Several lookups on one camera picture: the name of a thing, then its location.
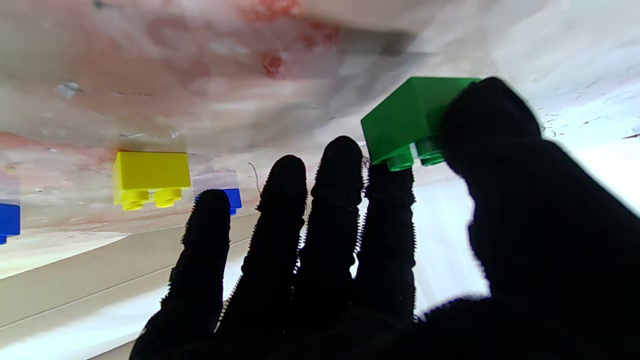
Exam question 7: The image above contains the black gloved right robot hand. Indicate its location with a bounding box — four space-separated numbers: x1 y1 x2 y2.
130 76 640 360

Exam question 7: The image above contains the green toy brick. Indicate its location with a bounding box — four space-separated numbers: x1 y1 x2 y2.
360 76 482 172

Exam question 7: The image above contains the yellow toy brick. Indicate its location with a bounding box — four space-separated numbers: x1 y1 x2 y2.
112 151 192 211

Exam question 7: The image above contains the blue toy brick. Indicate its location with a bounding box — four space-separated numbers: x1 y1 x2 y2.
0 202 21 246
195 188 243 216

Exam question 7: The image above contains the beige fabric sofa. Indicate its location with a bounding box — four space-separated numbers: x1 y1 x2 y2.
0 212 263 360

